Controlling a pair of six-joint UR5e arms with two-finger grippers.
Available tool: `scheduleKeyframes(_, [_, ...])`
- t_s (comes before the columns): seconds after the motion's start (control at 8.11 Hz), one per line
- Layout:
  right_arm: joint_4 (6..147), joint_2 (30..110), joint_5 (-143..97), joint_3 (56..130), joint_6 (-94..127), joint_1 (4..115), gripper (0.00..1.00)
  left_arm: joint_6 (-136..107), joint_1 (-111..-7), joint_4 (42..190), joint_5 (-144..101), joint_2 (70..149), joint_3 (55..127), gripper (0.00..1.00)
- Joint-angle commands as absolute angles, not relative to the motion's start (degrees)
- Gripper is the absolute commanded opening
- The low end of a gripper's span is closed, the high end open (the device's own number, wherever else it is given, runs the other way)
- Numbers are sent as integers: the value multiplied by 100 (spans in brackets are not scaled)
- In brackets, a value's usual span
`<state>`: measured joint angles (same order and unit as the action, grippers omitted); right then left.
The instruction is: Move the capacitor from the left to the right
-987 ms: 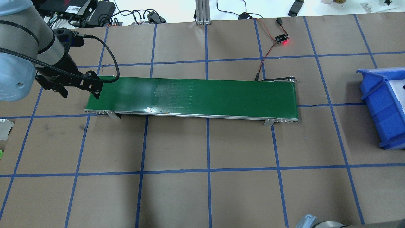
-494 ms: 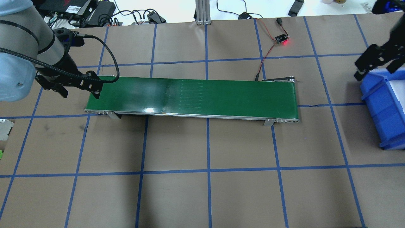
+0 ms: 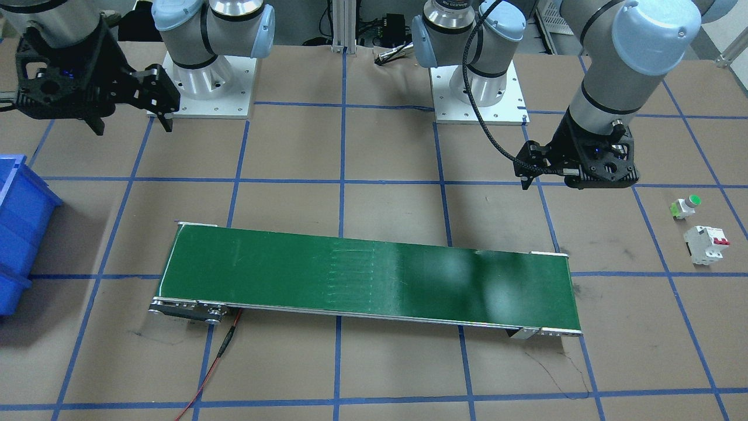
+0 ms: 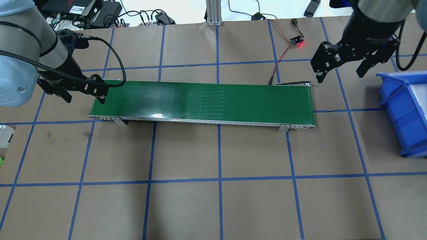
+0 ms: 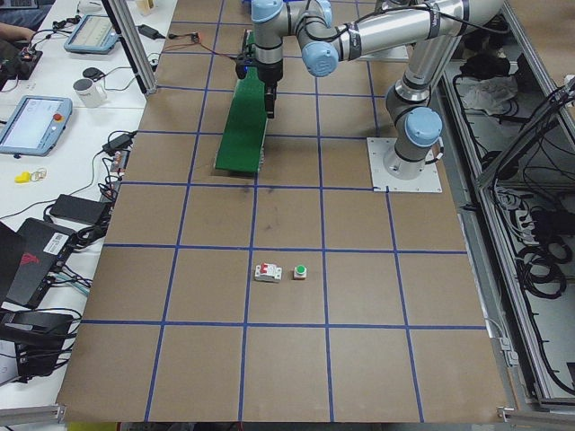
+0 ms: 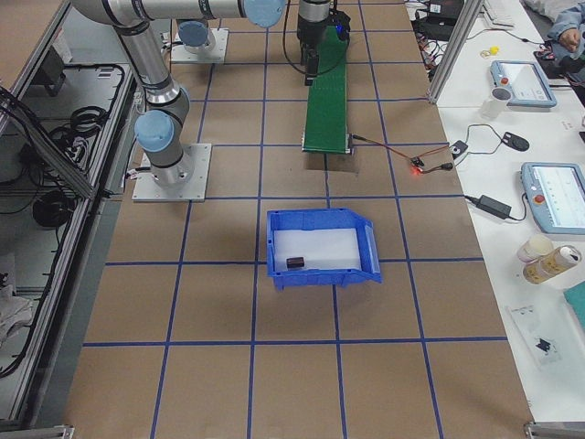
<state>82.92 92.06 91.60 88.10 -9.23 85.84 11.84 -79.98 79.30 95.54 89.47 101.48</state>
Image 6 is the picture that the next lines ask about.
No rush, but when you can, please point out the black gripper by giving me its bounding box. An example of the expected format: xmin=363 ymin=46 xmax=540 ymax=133
xmin=296 ymin=0 xmax=330 ymax=86

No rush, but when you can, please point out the black cylindrical capacitor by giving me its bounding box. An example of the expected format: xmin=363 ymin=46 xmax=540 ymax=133
xmin=285 ymin=256 xmax=305 ymax=270

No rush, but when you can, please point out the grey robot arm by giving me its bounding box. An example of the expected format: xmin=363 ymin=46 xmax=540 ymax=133
xmin=177 ymin=19 xmax=216 ymax=53
xmin=73 ymin=1 xmax=289 ymax=186

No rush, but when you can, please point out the green conveyor belt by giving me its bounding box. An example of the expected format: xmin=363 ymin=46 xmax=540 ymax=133
xmin=302 ymin=25 xmax=352 ymax=155

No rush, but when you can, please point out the small red-lit sensor board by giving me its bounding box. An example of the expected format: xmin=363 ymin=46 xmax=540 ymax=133
xmin=409 ymin=156 xmax=424 ymax=175

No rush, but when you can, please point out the white cup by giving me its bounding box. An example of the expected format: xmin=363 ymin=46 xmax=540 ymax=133
xmin=479 ymin=87 xmax=512 ymax=120

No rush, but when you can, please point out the blue plastic bin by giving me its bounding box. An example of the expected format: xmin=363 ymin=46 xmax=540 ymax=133
xmin=266 ymin=208 xmax=382 ymax=290

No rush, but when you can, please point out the black computer mouse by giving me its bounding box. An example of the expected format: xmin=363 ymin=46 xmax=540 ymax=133
xmin=502 ymin=132 xmax=530 ymax=152

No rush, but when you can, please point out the upper teach pendant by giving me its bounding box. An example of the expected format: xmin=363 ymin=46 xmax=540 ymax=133
xmin=490 ymin=60 xmax=557 ymax=108

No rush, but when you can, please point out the teach pendant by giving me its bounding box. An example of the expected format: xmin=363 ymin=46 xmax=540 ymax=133
xmin=520 ymin=162 xmax=584 ymax=235
xmin=490 ymin=60 xmax=557 ymax=108

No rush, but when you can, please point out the black power adapter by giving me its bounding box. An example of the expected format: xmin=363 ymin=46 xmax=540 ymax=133
xmin=475 ymin=195 xmax=511 ymax=220

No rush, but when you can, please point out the lower teach pendant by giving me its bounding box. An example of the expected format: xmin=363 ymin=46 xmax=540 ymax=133
xmin=520 ymin=162 xmax=584 ymax=235

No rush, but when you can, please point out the paper cup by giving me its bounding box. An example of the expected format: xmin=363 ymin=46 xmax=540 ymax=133
xmin=516 ymin=234 xmax=554 ymax=262

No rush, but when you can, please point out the beverage can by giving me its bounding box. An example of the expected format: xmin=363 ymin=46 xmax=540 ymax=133
xmin=523 ymin=245 xmax=582 ymax=284

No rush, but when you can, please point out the clear plastic bag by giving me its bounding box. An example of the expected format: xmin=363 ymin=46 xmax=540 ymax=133
xmin=505 ymin=295 xmax=584 ymax=371

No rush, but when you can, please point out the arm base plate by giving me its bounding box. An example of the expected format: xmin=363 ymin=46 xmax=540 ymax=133
xmin=132 ymin=144 xmax=212 ymax=202
xmin=170 ymin=28 xmax=229 ymax=64

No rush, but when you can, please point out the aluminium frame post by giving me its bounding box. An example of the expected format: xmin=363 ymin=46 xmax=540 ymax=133
xmin=427 ymin=0 xmax=484 ymax=104

